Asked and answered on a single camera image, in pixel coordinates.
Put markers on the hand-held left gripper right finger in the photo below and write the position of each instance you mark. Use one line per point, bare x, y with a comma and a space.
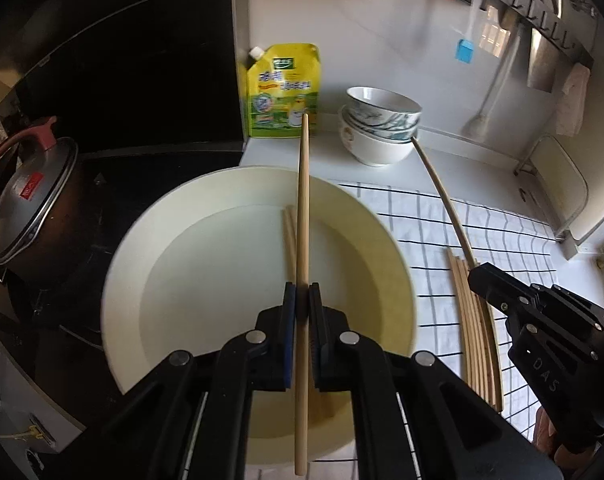
315, 310

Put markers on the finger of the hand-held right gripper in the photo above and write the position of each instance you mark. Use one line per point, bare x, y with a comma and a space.
496, 285

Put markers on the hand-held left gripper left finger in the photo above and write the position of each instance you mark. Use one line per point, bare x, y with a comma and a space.
288, 310

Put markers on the bunch of chopsticks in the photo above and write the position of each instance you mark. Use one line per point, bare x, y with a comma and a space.
476, 335

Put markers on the white round plate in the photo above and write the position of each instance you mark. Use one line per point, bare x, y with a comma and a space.
207, 285

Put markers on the plain wooden chopstick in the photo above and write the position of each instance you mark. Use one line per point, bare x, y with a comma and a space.
446, 200
304, 210

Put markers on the person's right hand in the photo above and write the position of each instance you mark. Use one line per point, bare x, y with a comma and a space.
546, 435

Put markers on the metal board stand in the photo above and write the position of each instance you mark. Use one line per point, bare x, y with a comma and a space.
567, 246

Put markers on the black checked white cloth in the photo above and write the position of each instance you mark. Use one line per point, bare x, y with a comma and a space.
431, 220

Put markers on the white cutting board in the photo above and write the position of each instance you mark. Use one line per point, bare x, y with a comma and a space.
556, 190

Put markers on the plain white bowl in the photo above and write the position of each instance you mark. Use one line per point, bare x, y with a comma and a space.
376, 152

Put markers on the blue patterned bowl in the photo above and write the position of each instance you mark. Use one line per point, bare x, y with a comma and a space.
376, 130
381, 102

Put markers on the white hanging rag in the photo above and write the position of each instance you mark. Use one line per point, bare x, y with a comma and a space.
571, 100

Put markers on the black stove top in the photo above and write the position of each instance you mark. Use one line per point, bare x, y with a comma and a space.
132, 180

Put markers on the yellow spouted refill pouch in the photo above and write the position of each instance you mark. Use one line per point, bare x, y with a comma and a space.
282, 95

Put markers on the dark cooking pot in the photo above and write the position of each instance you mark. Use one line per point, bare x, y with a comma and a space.
79, 220

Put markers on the steel cleaver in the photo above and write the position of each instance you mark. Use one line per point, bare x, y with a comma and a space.
539, 60

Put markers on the blue silicone basting brush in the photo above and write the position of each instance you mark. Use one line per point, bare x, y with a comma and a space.
464, 51

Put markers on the black wall hook rail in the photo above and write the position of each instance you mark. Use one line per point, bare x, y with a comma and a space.
531, 15

